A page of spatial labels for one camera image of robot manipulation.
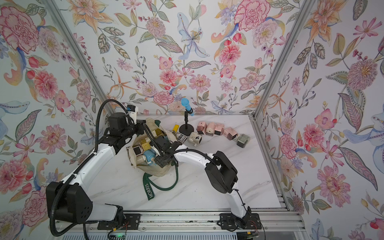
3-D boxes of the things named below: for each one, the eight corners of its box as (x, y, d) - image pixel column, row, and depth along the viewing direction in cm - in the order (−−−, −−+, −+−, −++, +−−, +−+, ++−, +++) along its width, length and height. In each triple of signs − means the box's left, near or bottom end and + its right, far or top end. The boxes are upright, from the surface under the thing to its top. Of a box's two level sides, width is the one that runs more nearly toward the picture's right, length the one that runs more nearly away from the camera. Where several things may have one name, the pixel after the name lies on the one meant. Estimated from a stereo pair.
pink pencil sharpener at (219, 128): (214, 135, 110) (215, 131, 106) (213, 127, 115) (214, 122, 111) (224, 135, 110) (225, 131, 106) (222, 127, 115) (223, 123, 111)
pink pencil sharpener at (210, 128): (205, 136, 109) (206, 130, 104) (205, 127, 114) (206, 121, 109) (214, 136, 109) (216, 130, 104) (213, 127, 114) (214, 121, 109)
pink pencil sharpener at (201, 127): (200, 135, 109) (200, 130, 105) (195, 127, 114) (195, 122, 109) (208, 132, 111) (209, 127, 106) (203, 125, 116) (203, 120, 111)
